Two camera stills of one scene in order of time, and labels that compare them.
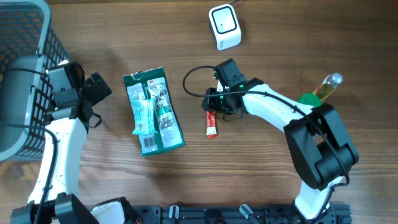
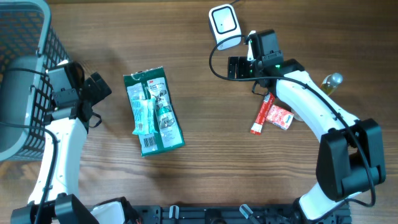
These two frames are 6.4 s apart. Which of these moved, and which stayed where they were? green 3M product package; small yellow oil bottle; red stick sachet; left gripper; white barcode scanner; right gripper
Moved: red stick sachet; right gripper
Stayed: green 3M product package; white barcode scanner; small yellow oil bottle; left gripper
